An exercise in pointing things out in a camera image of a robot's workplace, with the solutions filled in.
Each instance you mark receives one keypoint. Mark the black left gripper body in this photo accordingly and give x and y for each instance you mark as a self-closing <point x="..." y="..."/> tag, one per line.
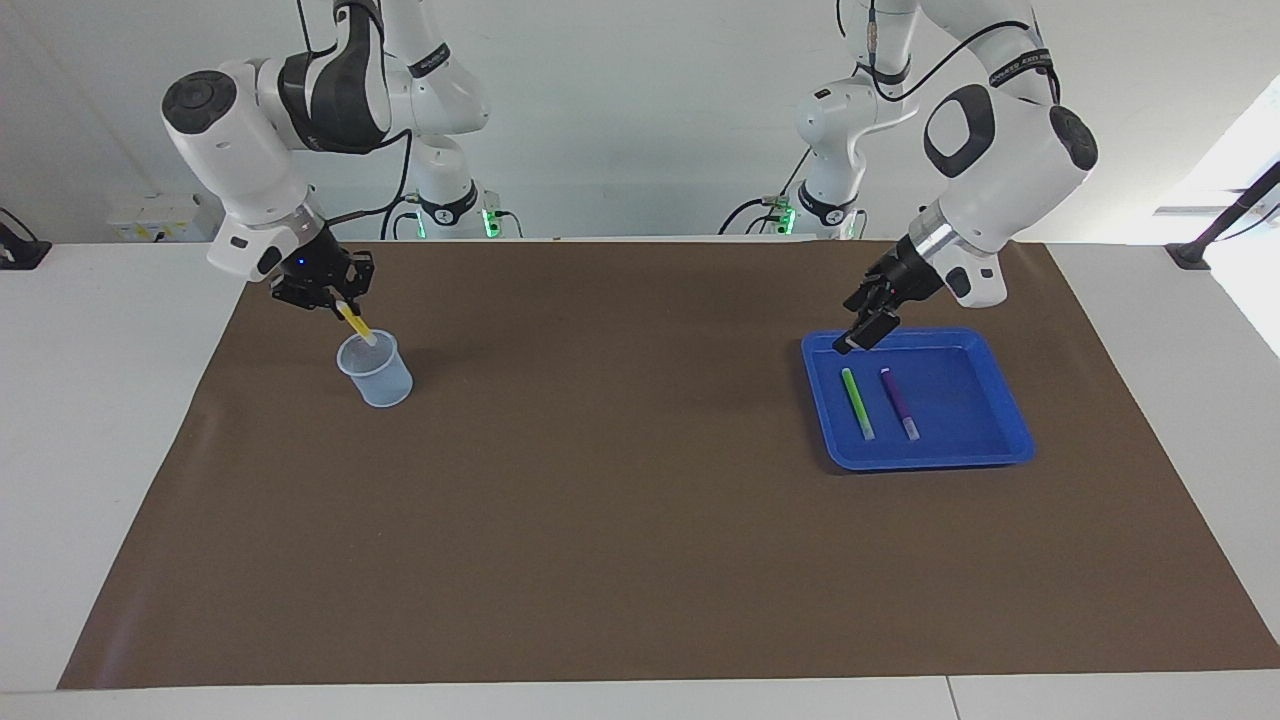
<point x="908" y="272"/>

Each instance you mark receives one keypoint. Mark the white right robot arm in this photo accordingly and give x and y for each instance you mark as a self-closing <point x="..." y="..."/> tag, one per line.
<point x="240" y="150"/>

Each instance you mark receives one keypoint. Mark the black clamp stand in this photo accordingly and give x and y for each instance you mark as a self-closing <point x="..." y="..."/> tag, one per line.
<point x="1225" y="220"/>

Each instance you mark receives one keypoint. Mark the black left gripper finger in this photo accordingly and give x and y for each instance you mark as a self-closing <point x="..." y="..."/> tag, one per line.
<point x="866" y="295"/>
<point x="868" y="330"/>

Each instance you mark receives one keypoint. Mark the green pen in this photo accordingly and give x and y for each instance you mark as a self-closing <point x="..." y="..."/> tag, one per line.
<point x="856" y="400"/>

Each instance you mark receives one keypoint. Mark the yellow pen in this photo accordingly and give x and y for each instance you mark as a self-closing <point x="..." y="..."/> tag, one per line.
<point x="357" y="325"/>

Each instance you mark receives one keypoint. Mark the clear plastic cup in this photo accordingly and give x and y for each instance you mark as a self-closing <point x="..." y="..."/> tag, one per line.
<point x="385" y="385"/>

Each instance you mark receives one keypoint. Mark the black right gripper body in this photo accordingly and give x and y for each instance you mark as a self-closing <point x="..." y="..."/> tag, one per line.
<point x="315" y="268"/>

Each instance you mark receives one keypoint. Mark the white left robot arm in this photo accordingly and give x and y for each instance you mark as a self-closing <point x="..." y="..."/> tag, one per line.
<point x="1010" y="140"/>

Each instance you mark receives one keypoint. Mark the blue plastic tray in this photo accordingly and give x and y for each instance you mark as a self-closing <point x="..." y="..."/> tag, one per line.
<point x="975" y="400"/>

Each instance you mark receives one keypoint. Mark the white wall socket box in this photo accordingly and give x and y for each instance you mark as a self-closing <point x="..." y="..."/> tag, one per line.
<point x="150" y="218"/>

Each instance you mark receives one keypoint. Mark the brown table mat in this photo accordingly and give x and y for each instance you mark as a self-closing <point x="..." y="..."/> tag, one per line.
<point x="620" y="520"/>

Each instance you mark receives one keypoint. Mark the black table clamp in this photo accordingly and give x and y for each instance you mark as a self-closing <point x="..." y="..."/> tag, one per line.
<point x="22" y="252"/>

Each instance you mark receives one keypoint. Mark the purple pen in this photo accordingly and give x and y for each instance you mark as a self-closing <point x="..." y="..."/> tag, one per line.
<point x="897" y="400"/>

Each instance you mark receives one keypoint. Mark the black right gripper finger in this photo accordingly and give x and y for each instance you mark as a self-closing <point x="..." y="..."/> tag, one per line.
<point x="310" y="300"/>
<point x="362" y="272"/>

